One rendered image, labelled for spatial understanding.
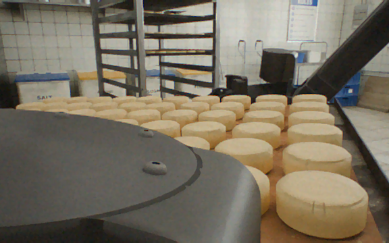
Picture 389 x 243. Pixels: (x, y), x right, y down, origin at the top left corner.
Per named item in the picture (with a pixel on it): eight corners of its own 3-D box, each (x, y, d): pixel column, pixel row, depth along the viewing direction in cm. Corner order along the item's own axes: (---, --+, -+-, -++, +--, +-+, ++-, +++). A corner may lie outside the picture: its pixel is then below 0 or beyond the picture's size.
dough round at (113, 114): (113, 129, 42) (111, 116, 41) (87, 128, 44) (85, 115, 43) (134, 121, 46) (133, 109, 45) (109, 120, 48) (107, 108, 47)
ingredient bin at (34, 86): (24, 145, 325) (13, 75, 305) (26, 130, 379) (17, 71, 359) (76, 138, 348) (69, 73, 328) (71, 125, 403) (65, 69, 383)
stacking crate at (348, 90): (339, 91, 562) (340, 81, 557) (358, 94, 527) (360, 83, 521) (315, 93, 538) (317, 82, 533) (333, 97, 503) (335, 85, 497)
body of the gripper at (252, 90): (221, 74, 60) (251, 72, 63) (223, 121, 63) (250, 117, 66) (240, 77, 55) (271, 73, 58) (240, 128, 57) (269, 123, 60)
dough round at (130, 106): (114, 119, 48) (113, 108, 47) (121, 113, 53) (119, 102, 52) (145, 117, 48) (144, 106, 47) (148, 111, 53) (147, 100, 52)
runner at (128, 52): (150, 57, 135) (150, 50, 135) (145, 57, 134) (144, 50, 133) (104, 53, 186) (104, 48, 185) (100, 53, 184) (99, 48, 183)
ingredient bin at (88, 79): (85, 137, 351) (78, 73, 331) (81, 124, 406) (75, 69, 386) (130, 131, 373) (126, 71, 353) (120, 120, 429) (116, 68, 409)
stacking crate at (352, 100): (338, 101, 566) (340, 91, 561) (356, 105, 531) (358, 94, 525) (314, 104, 544) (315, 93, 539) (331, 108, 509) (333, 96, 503)
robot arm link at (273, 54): (310, 119, 56) (314, 105, 64) (325, 59, 52) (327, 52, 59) (250, 107, 61) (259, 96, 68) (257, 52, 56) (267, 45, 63)
